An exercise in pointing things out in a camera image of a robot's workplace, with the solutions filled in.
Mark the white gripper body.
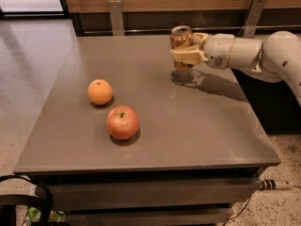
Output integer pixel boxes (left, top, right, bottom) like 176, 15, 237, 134
204, 34, 235, 70

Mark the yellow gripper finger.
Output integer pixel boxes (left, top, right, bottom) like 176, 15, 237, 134
170, 45, 209, 65
193, 33, 210, 46

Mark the orange drink can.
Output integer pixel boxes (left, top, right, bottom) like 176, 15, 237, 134
170, 25, 193, 71

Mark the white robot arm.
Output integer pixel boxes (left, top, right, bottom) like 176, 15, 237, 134
171, 31, 301, 105

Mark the red apple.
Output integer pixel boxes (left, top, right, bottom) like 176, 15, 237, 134
106, 105, 139, 140

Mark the orange fruit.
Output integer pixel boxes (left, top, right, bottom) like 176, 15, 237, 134
87, 79, 113, 105

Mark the green packet on floor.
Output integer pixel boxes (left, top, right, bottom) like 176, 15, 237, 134
24, 207, 67, 226

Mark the left metal bracket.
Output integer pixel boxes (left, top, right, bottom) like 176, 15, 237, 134
108, 0, 125, 36

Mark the grey table drawer frame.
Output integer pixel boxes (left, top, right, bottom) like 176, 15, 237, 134
33, 169, 260, 226

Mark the striped cable plug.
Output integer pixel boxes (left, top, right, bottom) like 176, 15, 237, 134
259, 180, 293, 190

